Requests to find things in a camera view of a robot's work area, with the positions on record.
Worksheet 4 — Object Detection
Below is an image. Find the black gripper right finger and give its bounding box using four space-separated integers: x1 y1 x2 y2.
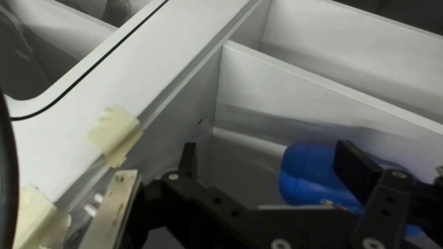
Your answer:
332 138 443 249

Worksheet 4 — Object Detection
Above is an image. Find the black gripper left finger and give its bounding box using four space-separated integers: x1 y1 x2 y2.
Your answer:
136 141 282 249

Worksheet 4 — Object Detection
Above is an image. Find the blue plastic bottle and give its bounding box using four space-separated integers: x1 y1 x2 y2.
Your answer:
275 140 424 238

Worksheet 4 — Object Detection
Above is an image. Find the white sink cabinet door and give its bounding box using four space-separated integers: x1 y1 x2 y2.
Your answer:
8 0 260 219

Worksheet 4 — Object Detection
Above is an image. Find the white toy kitchen cabinet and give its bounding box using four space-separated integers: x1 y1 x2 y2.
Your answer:
0 0 443 249

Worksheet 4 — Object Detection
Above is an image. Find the beige tape piece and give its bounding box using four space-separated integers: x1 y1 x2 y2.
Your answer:
12 184 73 249
85 104 145 170

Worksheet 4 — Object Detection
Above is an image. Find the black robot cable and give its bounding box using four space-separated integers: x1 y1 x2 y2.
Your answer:
0 89 20 249

